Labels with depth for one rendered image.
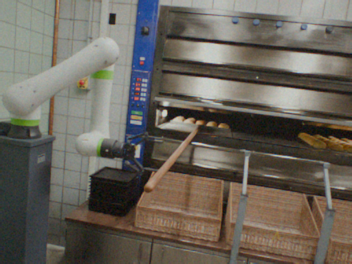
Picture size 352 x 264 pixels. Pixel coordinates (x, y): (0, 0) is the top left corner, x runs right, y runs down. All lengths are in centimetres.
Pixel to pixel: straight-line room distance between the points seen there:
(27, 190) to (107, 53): 72
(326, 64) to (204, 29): 91
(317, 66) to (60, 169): 218
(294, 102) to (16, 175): 183
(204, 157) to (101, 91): 113
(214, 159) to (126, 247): 90
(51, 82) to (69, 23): 137
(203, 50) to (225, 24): 24
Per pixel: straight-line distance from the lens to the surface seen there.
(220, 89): 231
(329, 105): 242
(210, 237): 204
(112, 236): 212
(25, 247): 167
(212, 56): 232
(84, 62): 134
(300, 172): 244
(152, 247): 209
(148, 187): 98
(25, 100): 135
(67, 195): 281
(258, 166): 238
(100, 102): 152
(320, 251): 200
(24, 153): 151
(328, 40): 245
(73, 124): 264
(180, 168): 241
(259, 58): 233
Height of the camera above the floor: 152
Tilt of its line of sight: 9 degrees down
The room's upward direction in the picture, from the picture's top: 7 degrees clockwise
